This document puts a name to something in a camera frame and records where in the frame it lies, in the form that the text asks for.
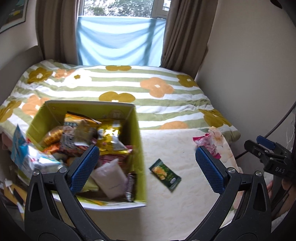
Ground dark green cracker packet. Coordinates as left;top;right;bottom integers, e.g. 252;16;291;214
149;159;182;192

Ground framed wall picture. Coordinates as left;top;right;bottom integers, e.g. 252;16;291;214
1;0;28;33

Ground brown curtain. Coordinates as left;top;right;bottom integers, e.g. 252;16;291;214
36;0;80;65
161;0;218;77

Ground white pouch in box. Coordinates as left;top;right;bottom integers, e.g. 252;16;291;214
91;159;127;199

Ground window frame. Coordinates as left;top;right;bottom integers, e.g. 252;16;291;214
79;0;171;19

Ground brown right curtain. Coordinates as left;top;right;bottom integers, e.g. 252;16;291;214
161;0;218;77

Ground black cable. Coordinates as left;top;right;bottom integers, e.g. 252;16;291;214
235;101;296;159

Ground brown left curtain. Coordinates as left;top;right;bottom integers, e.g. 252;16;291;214
36;0;80;65

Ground grey headboard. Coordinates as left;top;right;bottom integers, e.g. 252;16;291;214
1;46;43;104

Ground green cardboard box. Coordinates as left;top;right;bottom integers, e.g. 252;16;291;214
26;100;148;212

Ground light blue hanging cloth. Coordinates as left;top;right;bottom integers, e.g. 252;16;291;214
76;16;166;67

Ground floral striped quilt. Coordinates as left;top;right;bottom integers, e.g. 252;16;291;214
1;60;241;143

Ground person's hand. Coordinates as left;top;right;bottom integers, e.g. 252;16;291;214
267;176;295;220

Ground gold foil snack bag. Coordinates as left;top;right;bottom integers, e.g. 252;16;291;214
96;118;130;156

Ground pink strawberry snack bag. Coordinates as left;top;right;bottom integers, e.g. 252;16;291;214
193;133;221;159

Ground blue snowman snack bag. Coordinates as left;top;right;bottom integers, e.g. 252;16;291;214
11;126;63;179

